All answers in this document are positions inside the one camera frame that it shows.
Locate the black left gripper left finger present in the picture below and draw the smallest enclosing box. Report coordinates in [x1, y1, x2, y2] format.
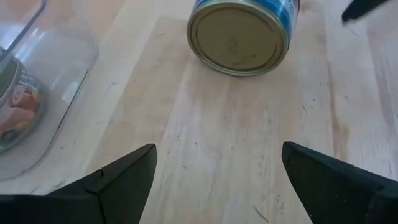
[45, 142, 159, 224]

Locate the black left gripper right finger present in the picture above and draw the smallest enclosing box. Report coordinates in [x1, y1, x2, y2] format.
[281, 141, 398, 224]

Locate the clear plastic bin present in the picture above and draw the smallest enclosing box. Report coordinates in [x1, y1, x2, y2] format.
[0, 0, 100, 182]

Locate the blue label tin can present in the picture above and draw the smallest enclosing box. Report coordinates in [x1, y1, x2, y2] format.
[186, 0, 301, 78]

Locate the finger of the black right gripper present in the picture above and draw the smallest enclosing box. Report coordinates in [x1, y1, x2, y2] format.
[341, 0, 391, 23]

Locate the green label tin can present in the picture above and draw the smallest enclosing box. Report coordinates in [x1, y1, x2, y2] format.
[0, 46, 44, 155]

